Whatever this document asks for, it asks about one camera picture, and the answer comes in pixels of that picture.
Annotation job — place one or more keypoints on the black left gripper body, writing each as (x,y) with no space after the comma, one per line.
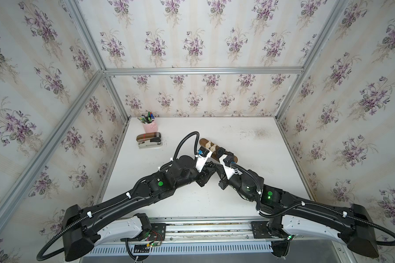
(202,177)

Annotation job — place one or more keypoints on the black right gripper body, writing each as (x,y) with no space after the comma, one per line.
(226,182)

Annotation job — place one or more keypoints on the beige strap watch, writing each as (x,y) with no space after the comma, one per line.
(212,147)

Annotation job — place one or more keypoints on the brown wooden watch stand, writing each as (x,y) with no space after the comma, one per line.
(203,141)

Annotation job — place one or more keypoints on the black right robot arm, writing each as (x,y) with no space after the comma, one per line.
(289,215)

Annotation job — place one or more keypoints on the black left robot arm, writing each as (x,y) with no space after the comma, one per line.
(81,226)

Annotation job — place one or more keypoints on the brown and white stapler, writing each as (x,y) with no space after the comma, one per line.
(149,140)

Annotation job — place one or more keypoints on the pink pen cup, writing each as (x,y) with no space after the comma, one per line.
(150,127)

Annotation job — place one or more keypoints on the pens in cup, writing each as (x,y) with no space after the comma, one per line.
(147,118)

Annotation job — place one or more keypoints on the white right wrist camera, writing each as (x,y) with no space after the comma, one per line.
(227,168)

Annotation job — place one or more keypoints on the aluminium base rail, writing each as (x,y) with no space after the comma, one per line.
(216,231)

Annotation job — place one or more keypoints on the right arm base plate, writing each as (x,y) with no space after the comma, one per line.
(266,228)

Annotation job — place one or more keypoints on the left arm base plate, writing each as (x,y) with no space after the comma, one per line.
(155,233)

